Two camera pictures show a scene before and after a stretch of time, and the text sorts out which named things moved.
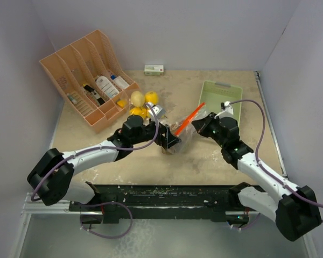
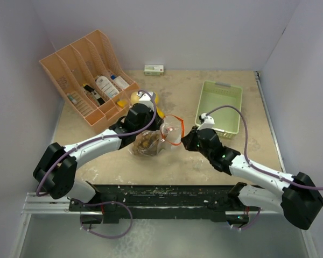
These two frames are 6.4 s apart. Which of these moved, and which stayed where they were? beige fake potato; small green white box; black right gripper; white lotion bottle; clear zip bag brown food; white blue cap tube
Moved: black right gripper; clear zip bag brown food
Stayed: white lotion bottle; beige fake potato; white blue cap tube; small green white box
